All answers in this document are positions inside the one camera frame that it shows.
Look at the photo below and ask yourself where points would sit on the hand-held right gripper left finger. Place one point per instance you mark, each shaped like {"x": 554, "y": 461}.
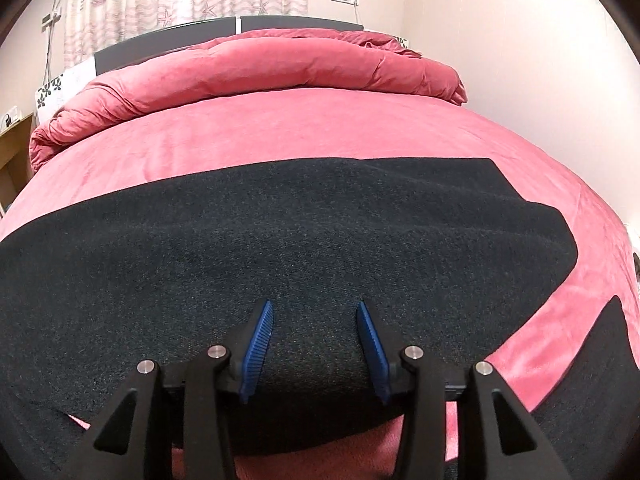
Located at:
{"x": 257, "y": 355}

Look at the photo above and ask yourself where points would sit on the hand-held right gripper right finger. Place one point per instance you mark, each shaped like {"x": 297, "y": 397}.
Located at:
{"x": 372, "y": 355}

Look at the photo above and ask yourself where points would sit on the black pants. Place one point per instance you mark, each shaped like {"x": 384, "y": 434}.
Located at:
{"x": 300, "y": 235}

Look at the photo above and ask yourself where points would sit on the pink bed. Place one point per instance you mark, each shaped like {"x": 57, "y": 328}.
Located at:
{"x": 300, "y": 125}

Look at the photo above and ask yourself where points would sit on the pink duvet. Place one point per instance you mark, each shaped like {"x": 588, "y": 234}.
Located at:
{"x": 250, "y": 70}

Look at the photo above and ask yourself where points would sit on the wooden cabinet with white front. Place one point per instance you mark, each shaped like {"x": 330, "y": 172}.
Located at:
{"x": 17, "y": 160}

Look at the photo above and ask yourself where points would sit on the white leaf-patterned nightstand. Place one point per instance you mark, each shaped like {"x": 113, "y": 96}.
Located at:
{"x": 60, "y": 91}
{"x": 403, "y": 42}

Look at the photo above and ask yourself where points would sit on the dark grey headboard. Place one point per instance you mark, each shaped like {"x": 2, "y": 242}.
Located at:
{"x": 150, "y": 46}

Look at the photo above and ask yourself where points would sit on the white wall socket with plug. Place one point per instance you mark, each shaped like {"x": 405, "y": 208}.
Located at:
{"x": 10, "y": 114}

